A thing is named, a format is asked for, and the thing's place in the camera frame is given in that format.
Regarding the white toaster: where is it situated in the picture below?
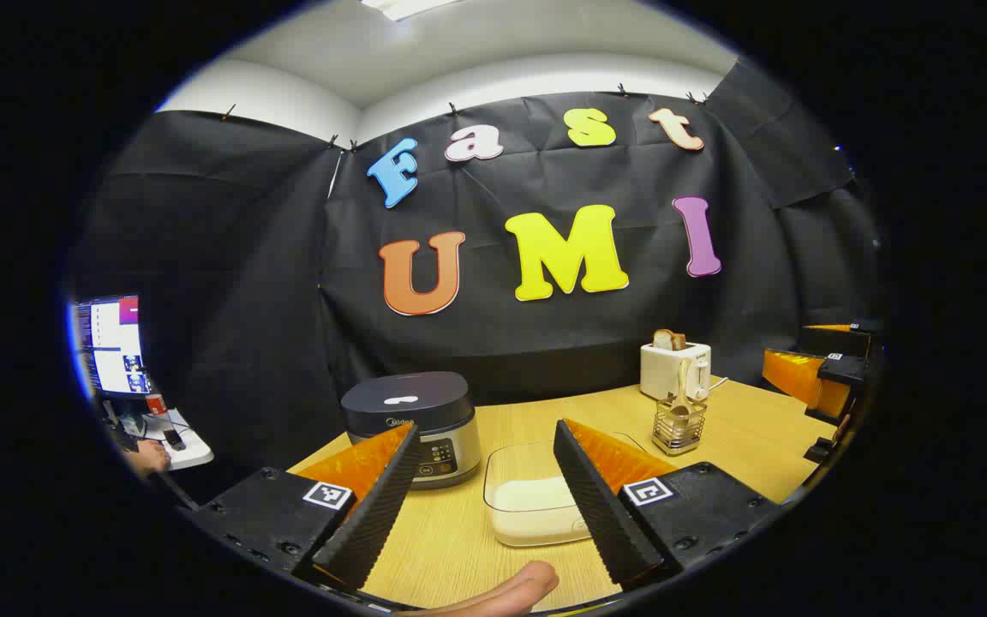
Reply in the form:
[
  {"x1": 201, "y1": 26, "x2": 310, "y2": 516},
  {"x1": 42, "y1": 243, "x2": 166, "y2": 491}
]
[{"x1": 640, "y1": 341, "x2": 713, "y2": 402}]

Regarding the white side table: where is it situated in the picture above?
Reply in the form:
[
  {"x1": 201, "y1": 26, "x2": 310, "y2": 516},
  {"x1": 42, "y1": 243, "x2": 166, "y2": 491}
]
[{"x1": 104, "y1": 407, "x2": 214, "y2": 511}]

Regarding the dark grey rice cooker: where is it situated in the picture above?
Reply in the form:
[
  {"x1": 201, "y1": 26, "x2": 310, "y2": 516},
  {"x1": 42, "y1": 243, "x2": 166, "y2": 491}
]
[{"x1": 340, "y1": 370, "x2": 483, "y2": 491}]

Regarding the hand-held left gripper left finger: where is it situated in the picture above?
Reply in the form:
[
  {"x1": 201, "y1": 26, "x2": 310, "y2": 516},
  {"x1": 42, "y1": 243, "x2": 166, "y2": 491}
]
[{"x1": 189, "y1": 422, "x2": 422, "y2": 592}]

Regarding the clear plastic rice container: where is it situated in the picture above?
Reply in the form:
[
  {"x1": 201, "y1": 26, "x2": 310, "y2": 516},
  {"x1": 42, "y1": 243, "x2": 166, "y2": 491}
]
[{"x1": 483, "y1": 433, "x2": 649, "y2": 549}]

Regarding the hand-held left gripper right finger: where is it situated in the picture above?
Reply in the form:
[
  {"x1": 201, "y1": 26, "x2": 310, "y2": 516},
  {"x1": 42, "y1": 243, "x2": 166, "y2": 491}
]
[{"x1": 553, "y1": 418, "x2": 781, "y2": 592}]

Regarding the computer monitor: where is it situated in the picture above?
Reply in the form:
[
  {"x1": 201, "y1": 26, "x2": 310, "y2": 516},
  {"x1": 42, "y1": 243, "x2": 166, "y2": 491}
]
[{"x1": 74, "y1": 294, "x2": 145, "y2": 399}]

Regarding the wire chopstick holder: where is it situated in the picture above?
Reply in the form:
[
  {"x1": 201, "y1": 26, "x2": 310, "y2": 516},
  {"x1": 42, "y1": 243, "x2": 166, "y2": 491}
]
[{"x1": 652, "y1": 398, "x2": 709, "y2": 457}]

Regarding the ceiling light panel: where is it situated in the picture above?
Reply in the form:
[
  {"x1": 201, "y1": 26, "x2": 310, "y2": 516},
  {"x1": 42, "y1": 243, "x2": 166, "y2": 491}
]
[{"x1": 361, "y1": 0, "x2": 460, "y2": 22}]

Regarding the red label drink bottle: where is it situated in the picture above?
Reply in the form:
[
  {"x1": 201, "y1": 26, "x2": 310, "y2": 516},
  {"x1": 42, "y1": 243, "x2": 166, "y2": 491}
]
[{"x1": 145, "y1": 392, "x2": 188, "y2": 452}]

